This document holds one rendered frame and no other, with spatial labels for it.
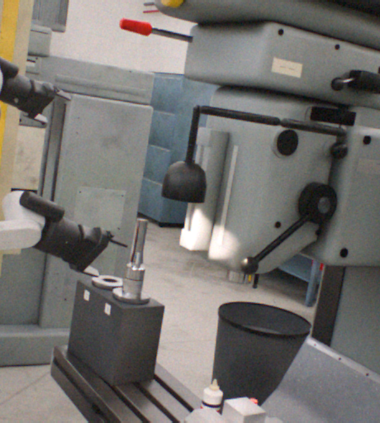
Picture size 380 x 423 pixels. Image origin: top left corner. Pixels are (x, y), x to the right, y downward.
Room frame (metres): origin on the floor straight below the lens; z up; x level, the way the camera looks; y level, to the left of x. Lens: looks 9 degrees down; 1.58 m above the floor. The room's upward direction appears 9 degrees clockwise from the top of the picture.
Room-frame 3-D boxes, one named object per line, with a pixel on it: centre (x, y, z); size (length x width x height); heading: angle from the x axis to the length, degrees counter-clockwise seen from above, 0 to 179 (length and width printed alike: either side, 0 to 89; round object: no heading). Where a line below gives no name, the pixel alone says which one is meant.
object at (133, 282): (1.49, 0.11, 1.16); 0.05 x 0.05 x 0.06
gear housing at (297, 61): (1.21, -0.15, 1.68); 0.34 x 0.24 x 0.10; 123
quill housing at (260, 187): (1.19, -0.11, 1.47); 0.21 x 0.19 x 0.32; 33
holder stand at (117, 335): (1.53, 0.14, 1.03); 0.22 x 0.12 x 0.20; 39
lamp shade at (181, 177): (1.05, 0.02, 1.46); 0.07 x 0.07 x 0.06
